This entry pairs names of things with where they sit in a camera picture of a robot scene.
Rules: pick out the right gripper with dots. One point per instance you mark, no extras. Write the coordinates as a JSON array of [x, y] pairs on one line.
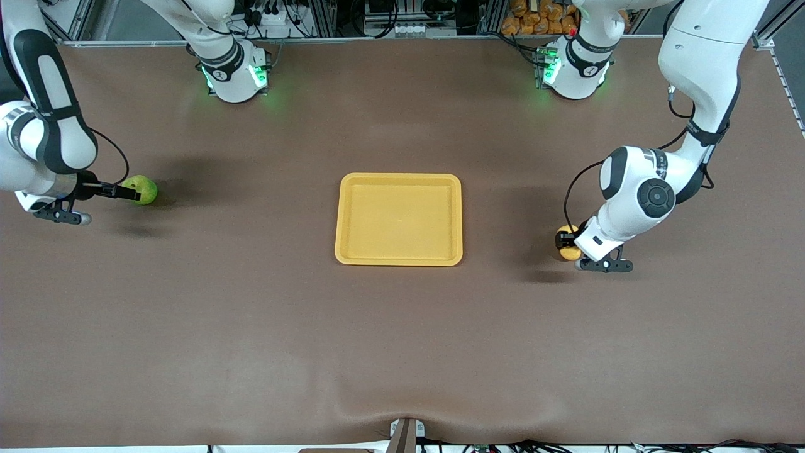
[[88, 186]]

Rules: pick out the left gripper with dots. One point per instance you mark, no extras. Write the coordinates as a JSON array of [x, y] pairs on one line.
[[565, 239]]

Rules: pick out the yellow potato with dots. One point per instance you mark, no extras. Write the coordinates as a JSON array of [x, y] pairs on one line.
[[571, 253]]

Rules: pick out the green apple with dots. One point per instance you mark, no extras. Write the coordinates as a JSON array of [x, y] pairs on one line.
[[148, 190]]

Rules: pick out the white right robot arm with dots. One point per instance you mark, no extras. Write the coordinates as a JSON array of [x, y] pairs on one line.
[[56, 126]]

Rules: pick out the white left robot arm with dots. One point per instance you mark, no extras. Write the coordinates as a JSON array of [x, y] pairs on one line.
[[698, 82]]

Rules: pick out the yellow plastic tray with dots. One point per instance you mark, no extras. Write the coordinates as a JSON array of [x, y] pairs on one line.
[[399, 220]]

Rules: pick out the brown table cover mat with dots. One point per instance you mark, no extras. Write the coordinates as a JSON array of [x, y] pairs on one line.
[[402, 346]]

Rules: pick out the bag of orange snacks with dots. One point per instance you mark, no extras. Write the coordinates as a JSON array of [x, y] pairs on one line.
[[541, 17]]

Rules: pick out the white power strip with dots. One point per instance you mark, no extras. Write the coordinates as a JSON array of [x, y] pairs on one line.
[[270, 16]]

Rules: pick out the metal table edge clamp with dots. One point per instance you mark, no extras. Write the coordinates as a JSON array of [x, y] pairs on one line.
[[407, 434]]

